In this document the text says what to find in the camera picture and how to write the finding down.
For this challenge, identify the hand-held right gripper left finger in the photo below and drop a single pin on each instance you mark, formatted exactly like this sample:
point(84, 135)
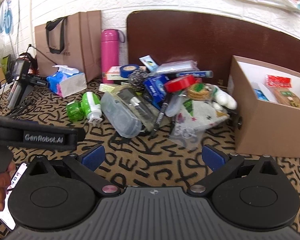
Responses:
point(92, 157)

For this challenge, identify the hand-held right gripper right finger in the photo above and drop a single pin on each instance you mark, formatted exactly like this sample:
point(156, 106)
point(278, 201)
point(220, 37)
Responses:
point(213, 155)

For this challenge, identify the clear plastic case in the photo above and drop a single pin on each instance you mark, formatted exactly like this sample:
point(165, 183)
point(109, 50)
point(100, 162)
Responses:
point(122, 115)

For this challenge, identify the green plug-in repellent device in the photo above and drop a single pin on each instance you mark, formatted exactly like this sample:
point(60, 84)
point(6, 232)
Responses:
point(86, 103)

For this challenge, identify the cardboard box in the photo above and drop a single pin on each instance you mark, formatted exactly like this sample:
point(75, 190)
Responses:
point(265, 125)

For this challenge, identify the letter print covered desktop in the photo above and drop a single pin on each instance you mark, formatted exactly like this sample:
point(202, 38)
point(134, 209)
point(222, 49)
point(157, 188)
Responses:
point(140, 160)

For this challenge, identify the person's left hand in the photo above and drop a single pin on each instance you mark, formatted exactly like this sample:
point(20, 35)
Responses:
point(1, 180)

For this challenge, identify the clear zip bag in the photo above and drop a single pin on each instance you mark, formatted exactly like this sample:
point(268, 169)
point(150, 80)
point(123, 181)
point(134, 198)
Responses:
point(185, 137)

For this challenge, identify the printed cloth pouch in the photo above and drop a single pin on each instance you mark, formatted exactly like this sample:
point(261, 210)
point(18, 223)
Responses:
point(202, 115)

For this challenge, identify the white plush toy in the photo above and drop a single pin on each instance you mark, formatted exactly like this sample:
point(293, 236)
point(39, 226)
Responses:
point(225, 100)

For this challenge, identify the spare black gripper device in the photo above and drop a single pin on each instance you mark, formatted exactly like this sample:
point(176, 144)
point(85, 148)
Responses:
point(21, 77)

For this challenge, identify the translucent plastic case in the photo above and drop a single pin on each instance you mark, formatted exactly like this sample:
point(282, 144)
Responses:
point(176, 106)

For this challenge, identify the cookie packet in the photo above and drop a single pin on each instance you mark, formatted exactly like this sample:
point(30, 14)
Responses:
point(197, 92)

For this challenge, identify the blue tissue pack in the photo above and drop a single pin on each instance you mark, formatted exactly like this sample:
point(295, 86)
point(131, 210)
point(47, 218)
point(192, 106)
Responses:
point(67, 82)

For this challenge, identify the yellow-green flat box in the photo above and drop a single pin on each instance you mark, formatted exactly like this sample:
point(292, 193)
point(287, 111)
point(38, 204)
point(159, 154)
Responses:
point(108, 88)

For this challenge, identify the small blue box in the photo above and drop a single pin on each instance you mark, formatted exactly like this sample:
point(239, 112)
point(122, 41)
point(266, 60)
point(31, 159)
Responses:
point(262, 95)

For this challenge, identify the red tape roll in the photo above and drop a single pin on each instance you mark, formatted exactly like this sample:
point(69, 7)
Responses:
point(180, 83)

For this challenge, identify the blue printed tube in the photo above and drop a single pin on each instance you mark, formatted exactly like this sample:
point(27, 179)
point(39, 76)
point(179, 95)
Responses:
point(197, 74)

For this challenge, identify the orange and white box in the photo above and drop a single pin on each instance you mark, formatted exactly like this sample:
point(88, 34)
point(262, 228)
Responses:
point(112, 74)

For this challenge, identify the white smartphone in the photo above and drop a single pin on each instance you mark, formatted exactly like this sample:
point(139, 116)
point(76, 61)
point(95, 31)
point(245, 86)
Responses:
point(5, 217)

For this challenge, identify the blue printed carton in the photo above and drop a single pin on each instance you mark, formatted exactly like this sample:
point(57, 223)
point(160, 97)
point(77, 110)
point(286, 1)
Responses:
point(155, 90)

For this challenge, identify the steel wool scrubber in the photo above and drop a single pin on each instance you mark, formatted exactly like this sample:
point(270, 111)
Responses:
point(138, 78)

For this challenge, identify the blue tape roll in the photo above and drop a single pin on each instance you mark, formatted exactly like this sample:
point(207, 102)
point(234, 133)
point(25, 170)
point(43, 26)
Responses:
point(128, 70)

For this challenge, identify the brown packet with green label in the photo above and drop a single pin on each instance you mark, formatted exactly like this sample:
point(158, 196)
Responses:
point(288, 97)

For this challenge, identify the clear plastic sleeve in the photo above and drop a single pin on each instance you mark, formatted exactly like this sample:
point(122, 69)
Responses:
point(175, 66)

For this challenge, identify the red snack packet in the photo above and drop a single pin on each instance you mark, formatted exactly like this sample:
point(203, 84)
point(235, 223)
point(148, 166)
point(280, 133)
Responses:
point(277, 81)

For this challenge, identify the brown paper bag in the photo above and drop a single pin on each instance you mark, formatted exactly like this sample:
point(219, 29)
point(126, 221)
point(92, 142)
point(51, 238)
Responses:
point(75, 45)

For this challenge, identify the pink thermos bottle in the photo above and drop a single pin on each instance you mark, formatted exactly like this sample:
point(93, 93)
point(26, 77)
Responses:
point(110, 55)

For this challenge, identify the small white card packet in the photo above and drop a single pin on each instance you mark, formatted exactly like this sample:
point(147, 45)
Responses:
point(148, 62)

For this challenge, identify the dark brown wooden board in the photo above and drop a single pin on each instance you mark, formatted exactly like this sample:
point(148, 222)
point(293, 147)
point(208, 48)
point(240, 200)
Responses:
point(190, 37)

